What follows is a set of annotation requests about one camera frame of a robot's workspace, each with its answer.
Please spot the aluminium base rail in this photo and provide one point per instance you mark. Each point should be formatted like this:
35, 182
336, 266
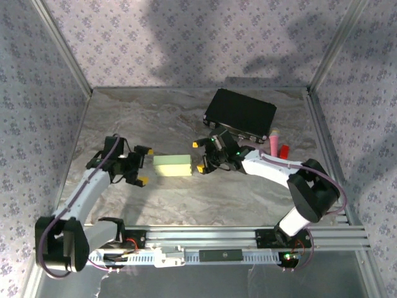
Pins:
217, 237

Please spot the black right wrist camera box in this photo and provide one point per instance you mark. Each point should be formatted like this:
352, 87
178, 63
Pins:
224, 139

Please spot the light green paper box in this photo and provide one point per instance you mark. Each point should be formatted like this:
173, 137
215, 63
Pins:
172, 165

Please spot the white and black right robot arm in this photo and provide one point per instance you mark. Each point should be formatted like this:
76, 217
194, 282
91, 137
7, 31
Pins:
266, 169

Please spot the aluminium frame post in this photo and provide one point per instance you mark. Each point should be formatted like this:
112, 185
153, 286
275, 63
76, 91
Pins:
62, 46
335, 43

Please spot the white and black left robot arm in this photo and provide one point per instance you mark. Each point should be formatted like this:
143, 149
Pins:
90, 189

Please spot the red block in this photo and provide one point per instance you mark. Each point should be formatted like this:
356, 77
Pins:
284, 152

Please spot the aluminium side rail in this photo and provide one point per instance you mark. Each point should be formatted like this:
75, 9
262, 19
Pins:
328, 149

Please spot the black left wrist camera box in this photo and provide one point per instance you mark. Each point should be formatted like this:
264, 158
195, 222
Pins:
110, 146

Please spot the black ribbed carrying case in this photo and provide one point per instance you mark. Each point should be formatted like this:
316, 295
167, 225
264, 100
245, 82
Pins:
240, 113

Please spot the black bar on duct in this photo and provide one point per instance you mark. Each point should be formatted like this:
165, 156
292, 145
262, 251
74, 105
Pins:
221, 255

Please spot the pink toy microphone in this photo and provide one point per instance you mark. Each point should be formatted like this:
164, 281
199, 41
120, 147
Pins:
274, 144

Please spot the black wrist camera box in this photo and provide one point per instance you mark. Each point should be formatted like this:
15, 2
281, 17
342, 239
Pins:
110, 146
224, 139

